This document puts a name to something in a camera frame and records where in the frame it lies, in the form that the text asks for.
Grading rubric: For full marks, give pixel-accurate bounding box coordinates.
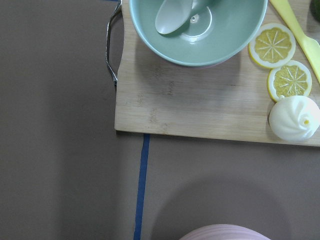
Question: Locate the green bowl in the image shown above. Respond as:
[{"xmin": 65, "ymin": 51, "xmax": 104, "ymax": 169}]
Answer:
[{"xmin": 128, "ymin": 0, "xmax": 268, "ymax": 67}]

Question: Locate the grey spoon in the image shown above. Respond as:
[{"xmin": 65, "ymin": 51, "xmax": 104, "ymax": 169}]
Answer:
[{"xmin": 154, "ymin": 0, "xmax": 213, "ymax": 35}]

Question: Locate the pink bowl with ice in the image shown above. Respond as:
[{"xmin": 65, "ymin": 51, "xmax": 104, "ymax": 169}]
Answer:
[{"xmin": 180, "ymin": 224, "xmax": 269, "ymax": 240}]

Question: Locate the upper lemon slice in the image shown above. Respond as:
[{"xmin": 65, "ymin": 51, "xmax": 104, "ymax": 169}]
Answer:
[{"xmin": 248, "ymin": 23, "xmax": 296, "ymax": 69}]

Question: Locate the lemon slice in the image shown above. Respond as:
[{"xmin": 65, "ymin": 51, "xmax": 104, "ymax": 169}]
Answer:
[
  {"xmin": 267, "ymin": 60, "xmax": 312, "ymax": 102},
  {"xmin": 248, "ymin": 23, "xmax": 296, "ymax": 69}
]

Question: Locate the white cream puff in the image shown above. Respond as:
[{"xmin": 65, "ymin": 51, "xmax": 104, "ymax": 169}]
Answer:
[{"xmin": 268, "ymin": 95, "xmax": 320, "ymax": 142}]

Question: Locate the lower lemon slice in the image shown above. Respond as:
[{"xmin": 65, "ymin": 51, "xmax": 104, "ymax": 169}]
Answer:
[{"xmin": 267, "ymin": 60, "xmax": 312, "ymax": 102}]

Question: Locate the yellow plastic knife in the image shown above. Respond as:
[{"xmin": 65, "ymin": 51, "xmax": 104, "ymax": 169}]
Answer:
[{"xmin": 270, "ymin": 0, "xmax": 320, "ymax": 82}]

